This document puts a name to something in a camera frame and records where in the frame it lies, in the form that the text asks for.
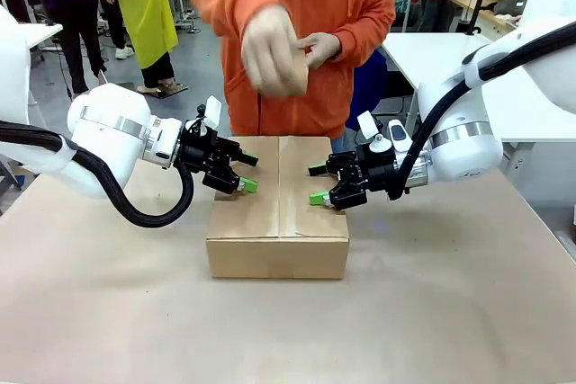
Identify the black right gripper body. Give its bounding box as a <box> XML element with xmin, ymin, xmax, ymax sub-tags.
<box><xmin>357</xmin><ymin>152</ymin><xmax>400</xmax><ymax>200</ymax></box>

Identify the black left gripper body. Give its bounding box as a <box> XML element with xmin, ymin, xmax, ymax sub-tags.
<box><xmin>180</xmin><ymin>131</ymin><xmax>233</xmax><ymax>176</ymax></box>

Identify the brown cardboard box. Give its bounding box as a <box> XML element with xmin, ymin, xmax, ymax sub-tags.
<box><xmin>205</xmin><ymin>135</ymin><xmax>351</xmax><ymax>281</ymax></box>

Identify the person's left forearm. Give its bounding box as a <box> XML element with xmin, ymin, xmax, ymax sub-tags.
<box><xmin>330</xmin><ymin>4</ymin><xmax>397</xmax><ymax>68</ymax></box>

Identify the person's gloved right hand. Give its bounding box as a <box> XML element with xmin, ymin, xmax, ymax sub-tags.
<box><xmin>240</xmin><ymin>4</ymin><xmax>302</xmax><ymax>98</ymax></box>

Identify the person's gloved left hand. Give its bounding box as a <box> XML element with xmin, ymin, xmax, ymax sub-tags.
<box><xmin>297</xmin><ymin>31</ymin><xmax>342</xmax><ymax>71</ymax></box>

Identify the dark blue chair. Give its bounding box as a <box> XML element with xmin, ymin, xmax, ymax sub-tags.
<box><xmin>346</xmin><ymin>49</ymin><xmax>389</xmax><ymax>133</ymax></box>

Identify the large white table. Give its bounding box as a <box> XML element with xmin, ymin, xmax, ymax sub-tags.
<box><xmin>381</xmin><ymin>31</ymin><xmax>576</xmax><ymax>143</ymax></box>

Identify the person in yellow apron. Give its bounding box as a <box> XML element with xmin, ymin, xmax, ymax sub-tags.
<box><xmin>114</xmin><ymin>0</ymin><xmax>180</xmax><ymax>91</ymax></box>

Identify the person in black clothes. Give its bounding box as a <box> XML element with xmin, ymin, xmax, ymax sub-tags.
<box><xmin>40</xmin><ymin>0</ymin><xmax>136</xmax><ymax>97</ymax></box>

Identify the light wooden table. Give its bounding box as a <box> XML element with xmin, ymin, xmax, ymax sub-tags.
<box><xmin>448</xmin><ymin>0</ymin><xmax>528</xmax><ymax>41</ymax></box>

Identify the small white table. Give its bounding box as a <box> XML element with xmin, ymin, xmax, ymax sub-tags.
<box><xmin>0</xmin><ymin>0</ymin><xmax>64</xmax><ymax>51</ymax></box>

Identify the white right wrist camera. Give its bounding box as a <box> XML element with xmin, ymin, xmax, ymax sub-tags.
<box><xmin>356</xmin><ymin>110</ymin><xmax>393</xmax><ymax>155</ymax></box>

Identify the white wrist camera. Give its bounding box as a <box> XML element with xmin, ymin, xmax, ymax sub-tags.
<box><xmin>195</xmin><ymin>95</ymin><xmax>223</xmax><ymax>138</ymax></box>
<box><xmin>356</xmin><ymin>110</ymin><xmax>393</xmax><ymax>155</ymax></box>

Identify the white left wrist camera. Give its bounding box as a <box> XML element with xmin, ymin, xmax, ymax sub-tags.
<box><xmin>195</xmin><ymin>95</ymin><xmax>223</xmax><ymax>138</ymax></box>

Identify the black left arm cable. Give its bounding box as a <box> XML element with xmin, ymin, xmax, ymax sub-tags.
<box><xmin>0</xmin><ymin>119</ymin><xmax>195</xmax><ymax>228</ymax></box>

